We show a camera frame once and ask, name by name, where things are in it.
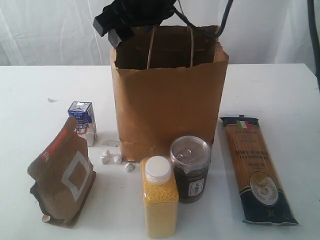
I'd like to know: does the spaghetti packet dark blue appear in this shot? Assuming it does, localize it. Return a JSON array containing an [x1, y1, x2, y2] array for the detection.
[[221, 115, 299, 226]]

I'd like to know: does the yellow millet bottle white cap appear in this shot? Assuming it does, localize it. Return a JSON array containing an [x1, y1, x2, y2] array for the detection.
[[140, 155, 179, 239]]

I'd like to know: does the small paper scrap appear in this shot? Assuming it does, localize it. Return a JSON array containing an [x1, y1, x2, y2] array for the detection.
[[47, 97, 56, 103]]

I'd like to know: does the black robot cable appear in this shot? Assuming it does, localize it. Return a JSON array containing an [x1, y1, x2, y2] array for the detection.
[[172, 0, 237, 38]]

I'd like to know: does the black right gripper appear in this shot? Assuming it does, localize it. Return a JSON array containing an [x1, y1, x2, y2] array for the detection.
[[93, 0, 176, 47]]

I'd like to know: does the brown kraft coffee pouch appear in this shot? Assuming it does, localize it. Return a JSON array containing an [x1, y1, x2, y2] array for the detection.
[[27, 116, 96, 228]]

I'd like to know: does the dark can pull-tab lid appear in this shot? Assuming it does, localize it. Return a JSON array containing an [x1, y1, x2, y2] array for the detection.
[[169, 135, 212, 203]]

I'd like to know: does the blue white milk carton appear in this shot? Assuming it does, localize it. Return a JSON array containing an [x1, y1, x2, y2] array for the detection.
[[67, 101, 97, 147]]

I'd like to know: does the brown paper shopping bag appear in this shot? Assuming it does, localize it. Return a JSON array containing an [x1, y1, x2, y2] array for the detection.
[[110, 25, 229, 162]]

